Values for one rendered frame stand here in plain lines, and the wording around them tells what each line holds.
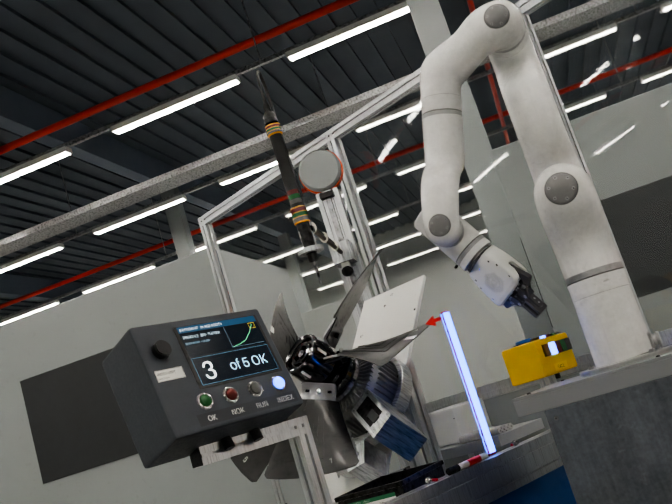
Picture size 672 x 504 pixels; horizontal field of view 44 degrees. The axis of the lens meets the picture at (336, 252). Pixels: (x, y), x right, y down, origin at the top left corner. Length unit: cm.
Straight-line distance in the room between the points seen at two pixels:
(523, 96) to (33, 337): 340
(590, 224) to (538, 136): 23
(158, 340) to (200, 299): 290
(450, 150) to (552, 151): 22
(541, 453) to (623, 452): 36
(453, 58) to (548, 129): 26
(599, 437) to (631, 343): 20
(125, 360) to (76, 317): 323
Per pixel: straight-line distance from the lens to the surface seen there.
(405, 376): 221
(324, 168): 291
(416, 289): 245
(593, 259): 173
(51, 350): 462
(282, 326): 238
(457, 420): 256
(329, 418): 205
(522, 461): 192
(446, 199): 173
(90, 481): 452
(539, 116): 180
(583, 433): 166
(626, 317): 173
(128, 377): 131
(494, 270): 177
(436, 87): 186
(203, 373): 131
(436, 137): 183
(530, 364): 204
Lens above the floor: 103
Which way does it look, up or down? 11 degrees up
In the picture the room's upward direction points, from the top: 17 degrees counter-clockwise
